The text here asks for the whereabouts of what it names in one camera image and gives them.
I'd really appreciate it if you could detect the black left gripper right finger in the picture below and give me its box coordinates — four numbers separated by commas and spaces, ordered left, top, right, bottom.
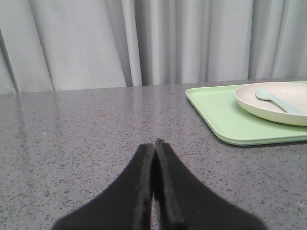
153, 139, 266, 230

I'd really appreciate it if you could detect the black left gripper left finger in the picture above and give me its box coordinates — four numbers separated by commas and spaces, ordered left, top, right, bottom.
53, 143, 154, 230

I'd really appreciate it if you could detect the light blue plastic spoon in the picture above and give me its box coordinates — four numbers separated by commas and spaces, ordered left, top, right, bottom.
255, 89, 306, 115

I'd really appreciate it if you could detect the beige round plate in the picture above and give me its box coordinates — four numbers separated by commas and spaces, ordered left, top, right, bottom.
234, 82, 307, 126

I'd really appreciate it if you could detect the light green plastic tray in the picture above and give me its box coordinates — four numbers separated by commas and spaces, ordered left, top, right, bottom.
186, 84, 307, 146

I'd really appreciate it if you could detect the grey curtain backdrop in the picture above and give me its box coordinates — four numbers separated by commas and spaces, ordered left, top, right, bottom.
0, 0, 307, 93

